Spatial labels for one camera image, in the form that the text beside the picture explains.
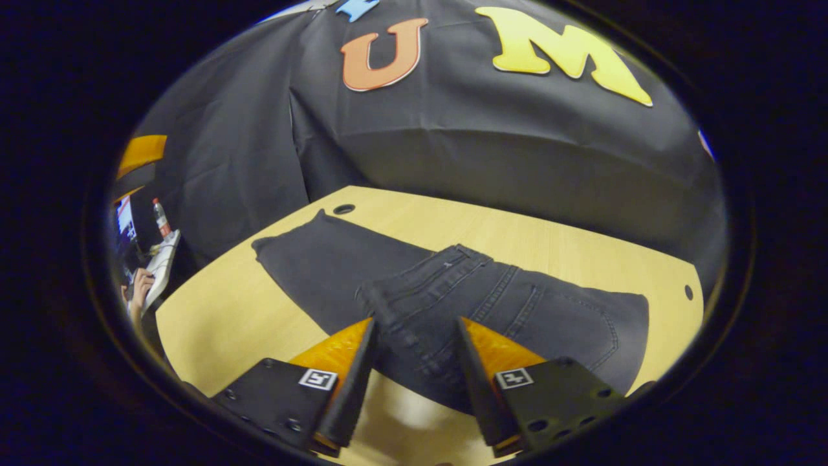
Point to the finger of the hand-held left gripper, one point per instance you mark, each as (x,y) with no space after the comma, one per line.
(137,176)

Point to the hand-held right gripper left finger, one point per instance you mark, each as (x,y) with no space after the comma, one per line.
(352,395)

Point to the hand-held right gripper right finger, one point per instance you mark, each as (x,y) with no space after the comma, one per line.
(482,395)

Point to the dark grey jeans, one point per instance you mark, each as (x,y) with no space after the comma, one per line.
(517,310)

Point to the computer monitor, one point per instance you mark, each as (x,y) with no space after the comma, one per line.
(126,223)

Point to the plastic bottle with red label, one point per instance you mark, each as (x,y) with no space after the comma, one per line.
(162,223)

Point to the black backdrop cloth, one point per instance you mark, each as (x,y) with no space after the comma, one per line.
(453,142)

